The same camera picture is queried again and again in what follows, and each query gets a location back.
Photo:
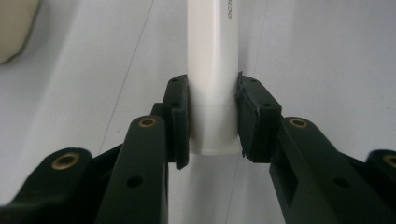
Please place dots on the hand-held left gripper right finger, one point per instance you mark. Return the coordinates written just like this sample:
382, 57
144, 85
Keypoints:
308, 161

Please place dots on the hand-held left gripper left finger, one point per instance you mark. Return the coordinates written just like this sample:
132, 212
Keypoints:
146, 161

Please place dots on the white marker pen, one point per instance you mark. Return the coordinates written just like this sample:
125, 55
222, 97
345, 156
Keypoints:
213, 62

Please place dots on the cream pen holder cup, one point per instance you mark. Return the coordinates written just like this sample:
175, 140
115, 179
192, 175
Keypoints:
15, 28

